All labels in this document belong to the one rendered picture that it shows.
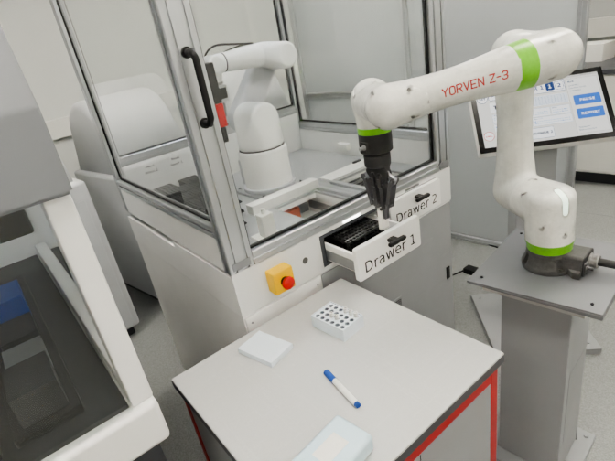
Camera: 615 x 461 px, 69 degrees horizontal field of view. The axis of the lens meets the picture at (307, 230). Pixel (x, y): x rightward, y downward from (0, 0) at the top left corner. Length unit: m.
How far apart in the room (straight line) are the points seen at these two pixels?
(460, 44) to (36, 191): 2.56
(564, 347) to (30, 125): 1.42
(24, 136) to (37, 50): 3.48
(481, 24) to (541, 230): 1.74
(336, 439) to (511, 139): 0.96
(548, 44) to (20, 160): 1.10
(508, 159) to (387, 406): 0.81
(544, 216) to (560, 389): 0.57
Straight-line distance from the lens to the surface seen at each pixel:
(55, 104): 4.26
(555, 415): 1.74
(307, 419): 1.07
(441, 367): 1.15
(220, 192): 1.20
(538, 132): 2.04
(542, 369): 1.63
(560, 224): 1.39
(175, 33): 1.14
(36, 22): 4.29
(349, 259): 1.39
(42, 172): 0.80
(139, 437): 1.05
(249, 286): 1.32
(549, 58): 1.23
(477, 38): 2.93
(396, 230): 1.43
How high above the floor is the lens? 1.54
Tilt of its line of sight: 24 degrees down
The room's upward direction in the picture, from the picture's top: 10 degrees counter-clockwise
